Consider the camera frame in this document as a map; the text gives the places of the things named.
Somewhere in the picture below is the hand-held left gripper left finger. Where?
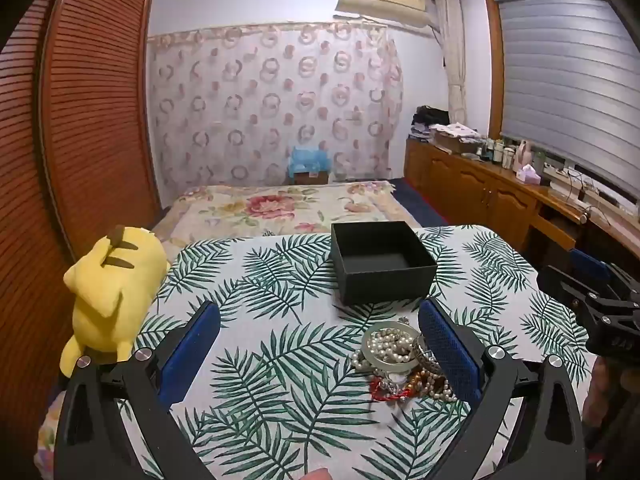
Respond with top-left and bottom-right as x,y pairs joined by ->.
55,301 -> 221,480

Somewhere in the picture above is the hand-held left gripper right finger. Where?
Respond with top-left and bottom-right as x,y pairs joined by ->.
417,297 -> 586,480

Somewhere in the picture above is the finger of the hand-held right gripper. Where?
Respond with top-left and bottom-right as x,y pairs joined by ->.
536,264 -> 608,313
569,247 -> 640,306

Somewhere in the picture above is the silver metal bangle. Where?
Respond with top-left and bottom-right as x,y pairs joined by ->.
412,334 -> 444,377

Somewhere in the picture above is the brown bead bracelet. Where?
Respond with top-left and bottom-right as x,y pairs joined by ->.
404,367 -> 458,404

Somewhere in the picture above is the white pearl necklace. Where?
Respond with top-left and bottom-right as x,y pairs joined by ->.
350,327 -> 426,375

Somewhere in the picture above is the pale jade bangle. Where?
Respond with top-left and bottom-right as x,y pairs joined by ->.
360,321 -> 422,375

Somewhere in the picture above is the red braided bracelet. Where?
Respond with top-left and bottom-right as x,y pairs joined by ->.
369,377 -> 410,404

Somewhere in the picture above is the black square box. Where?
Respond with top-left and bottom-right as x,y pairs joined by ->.
330,220 -> 439,307

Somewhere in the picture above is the person's dark clothing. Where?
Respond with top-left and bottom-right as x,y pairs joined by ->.
582,357 -> 640,471

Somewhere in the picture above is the green leaf print tablecloth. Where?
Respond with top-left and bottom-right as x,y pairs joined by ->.
134,225 -> 602,480

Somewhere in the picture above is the yellow plush toy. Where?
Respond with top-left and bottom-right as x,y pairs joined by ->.
60,225 -> 172,377

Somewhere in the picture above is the wooden side cabinet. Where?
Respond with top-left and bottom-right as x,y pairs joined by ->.
403,137 -> 640,281

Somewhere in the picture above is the group of small bottles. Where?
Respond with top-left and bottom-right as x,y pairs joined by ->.
474,136 -> 519,167

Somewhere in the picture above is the floral bedspread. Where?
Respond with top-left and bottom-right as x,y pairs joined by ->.
150,179 -> 427,252

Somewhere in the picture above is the cardboard box with floral cloth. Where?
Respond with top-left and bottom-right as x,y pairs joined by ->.
429,122 -> 484,155

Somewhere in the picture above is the grey window blind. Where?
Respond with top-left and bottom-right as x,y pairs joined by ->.
497,0 -> 640,202

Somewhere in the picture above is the pile of folded clothes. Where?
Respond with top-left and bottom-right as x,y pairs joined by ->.
410,105 -> 452,144

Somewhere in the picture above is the blue plastic bag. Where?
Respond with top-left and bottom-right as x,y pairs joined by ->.
288,145 -> 332,174

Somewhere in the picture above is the brown louvered wardrobe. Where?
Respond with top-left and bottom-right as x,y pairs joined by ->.
0,0 -> 164,461

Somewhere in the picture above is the cream window drape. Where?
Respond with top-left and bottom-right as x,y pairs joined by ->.
433,0 -> 469,127

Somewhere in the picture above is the white power strip with cables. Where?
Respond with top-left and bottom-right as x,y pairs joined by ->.
542,164 -> 623,211

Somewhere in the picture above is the ring pattern curtain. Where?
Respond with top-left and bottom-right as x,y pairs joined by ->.
147,22 -> 404,202

